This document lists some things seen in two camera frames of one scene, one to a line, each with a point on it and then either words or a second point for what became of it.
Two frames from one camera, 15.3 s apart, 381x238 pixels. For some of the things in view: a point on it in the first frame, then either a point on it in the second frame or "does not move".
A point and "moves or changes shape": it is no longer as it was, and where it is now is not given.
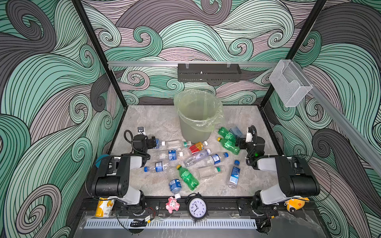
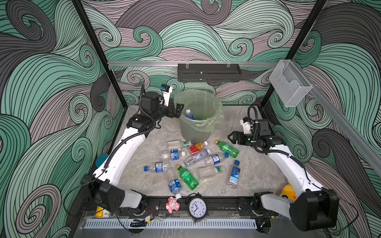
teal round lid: (98, 159) does not move
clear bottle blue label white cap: (170, 154) does not move
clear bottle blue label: (158, 143) -> (189, 115)
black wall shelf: (209, 72) does not move
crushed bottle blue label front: (175, 186) does not move
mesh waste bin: (200, 112) does not move
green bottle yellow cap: (229, 145) moves or changes shape
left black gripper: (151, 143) -> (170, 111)
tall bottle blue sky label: (233, 181) does not move
